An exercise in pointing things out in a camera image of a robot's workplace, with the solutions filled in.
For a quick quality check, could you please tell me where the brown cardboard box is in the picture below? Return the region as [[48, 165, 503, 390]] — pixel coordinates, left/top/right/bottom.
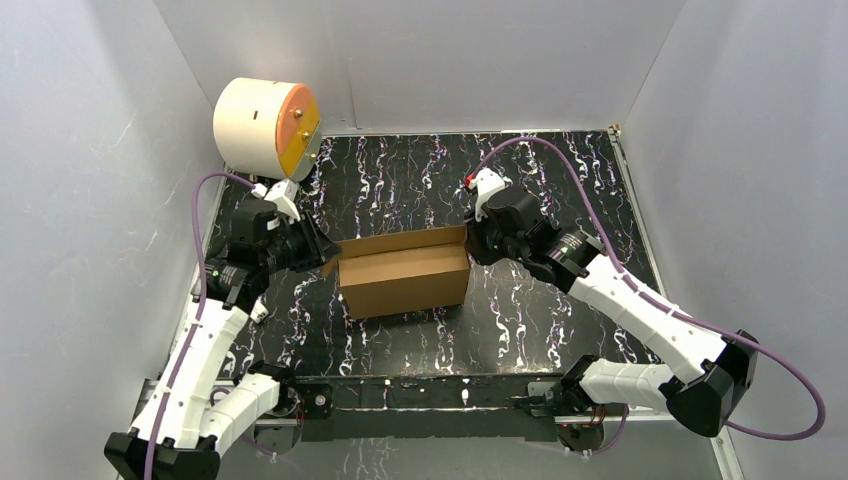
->
[[322, 225, 471, 320]]

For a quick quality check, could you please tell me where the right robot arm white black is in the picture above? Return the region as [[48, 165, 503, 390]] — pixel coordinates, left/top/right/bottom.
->
[[465, 184, 757, 437]]

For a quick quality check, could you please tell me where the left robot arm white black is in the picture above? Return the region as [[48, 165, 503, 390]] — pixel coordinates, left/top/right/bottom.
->
[[104, 197, 340, 479]]

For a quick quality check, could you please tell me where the white cylindrical drum orange face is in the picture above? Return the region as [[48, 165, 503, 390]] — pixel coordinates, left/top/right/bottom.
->
[[213, 77, 322, 182]]

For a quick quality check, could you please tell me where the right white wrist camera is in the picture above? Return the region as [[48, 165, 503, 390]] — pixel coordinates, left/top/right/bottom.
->
[[464, 167, 507, 222]]

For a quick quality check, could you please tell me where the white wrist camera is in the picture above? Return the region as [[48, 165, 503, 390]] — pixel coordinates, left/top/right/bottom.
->
[[251, 179, 301, 224], [464, 167, 507, 222]]

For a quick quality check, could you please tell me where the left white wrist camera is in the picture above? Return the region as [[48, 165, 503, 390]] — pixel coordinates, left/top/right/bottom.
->
[[251, 179, 301, 224]]

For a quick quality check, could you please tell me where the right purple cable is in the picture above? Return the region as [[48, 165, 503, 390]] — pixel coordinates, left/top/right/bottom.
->
[[473, 136, 827, 458]]

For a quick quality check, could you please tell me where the aluminium frame rail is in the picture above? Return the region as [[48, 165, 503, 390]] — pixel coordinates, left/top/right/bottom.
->
[[115, 375, 747, 480]]

